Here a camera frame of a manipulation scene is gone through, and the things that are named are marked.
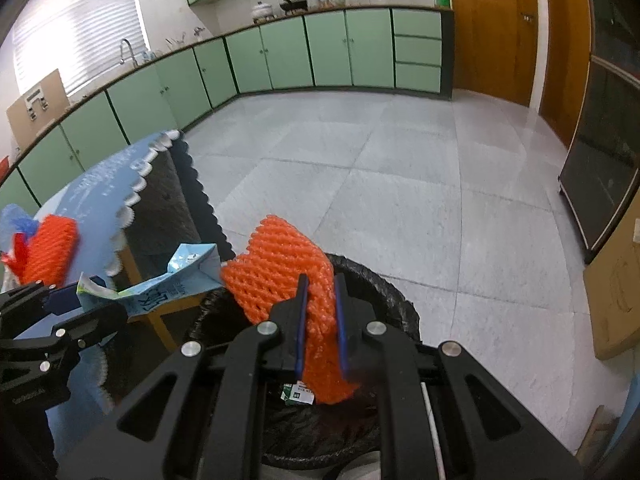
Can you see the large plain cardboard box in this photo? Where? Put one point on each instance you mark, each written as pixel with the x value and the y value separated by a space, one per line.
pixel 615 300

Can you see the narrow wooden door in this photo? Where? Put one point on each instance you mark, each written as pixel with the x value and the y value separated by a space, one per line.
pixel 565 60

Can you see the blue tablecloth covered table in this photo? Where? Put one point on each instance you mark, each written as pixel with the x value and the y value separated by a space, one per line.
pixel 100 180

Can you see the red mesh net bag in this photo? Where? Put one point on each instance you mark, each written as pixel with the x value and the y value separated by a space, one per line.
pixel 17 257

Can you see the small green white box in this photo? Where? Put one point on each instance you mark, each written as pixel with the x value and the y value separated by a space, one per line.
pixel 297 395

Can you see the thick orange foam fruit net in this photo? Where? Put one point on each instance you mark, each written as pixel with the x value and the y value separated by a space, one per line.
pixel 50 250

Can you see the green base cabinet run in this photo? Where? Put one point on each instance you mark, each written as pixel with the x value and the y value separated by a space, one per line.
pixel 325 50

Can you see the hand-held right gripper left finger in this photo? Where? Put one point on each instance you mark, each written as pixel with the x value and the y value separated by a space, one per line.
pixel 301 320

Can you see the black wok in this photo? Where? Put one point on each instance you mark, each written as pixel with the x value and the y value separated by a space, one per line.
pixel 293 5

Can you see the white window blind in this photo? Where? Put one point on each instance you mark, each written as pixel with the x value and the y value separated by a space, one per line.
pixel 75 25

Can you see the blue plastic bag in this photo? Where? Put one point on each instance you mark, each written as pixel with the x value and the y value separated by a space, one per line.
pixel 15 220

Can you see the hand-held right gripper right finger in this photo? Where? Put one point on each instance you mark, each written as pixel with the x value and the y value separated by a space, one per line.
pixel 342 330

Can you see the cardboard box with white labels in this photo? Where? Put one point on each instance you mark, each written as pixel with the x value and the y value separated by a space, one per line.
pixel 37 110

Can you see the drink carton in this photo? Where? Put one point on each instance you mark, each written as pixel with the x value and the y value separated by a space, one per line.
pixel 165 295

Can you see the white cooking pot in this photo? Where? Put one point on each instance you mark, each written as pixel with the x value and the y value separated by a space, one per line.
pixel 262 11

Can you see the steel kitchen faucet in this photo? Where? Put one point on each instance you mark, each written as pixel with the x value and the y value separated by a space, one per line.
pixel 127 52

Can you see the black trash bin with liner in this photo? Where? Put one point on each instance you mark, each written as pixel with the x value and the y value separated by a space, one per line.
pixel 390 305

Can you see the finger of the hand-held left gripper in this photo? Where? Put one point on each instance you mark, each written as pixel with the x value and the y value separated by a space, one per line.
pixel 62 300
pixel 95 321

